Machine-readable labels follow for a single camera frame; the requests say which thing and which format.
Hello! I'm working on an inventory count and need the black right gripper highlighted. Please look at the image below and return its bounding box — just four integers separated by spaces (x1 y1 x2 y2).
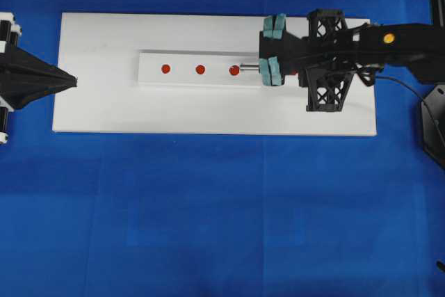
259 9 375 112

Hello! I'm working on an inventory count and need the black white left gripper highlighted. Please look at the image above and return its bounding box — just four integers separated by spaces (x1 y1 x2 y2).
1 12 77 144

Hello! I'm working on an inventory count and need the red handled soldering iron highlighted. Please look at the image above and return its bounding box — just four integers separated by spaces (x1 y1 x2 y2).
238 64 298 76

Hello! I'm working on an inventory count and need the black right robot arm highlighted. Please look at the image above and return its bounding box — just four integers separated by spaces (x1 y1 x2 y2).
259 9 444 112

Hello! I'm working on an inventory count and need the small white raised block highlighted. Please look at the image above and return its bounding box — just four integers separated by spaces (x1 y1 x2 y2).
138 50 262 88

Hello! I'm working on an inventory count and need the large white foam board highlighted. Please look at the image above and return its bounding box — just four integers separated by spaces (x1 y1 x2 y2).
52 13 377 136

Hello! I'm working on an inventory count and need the blue table cloth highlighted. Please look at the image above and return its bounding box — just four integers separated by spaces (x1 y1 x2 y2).
1 0 444 296

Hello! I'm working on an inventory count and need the black soldering iron cable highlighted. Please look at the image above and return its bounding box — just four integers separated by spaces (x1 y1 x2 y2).
377 74 445 145

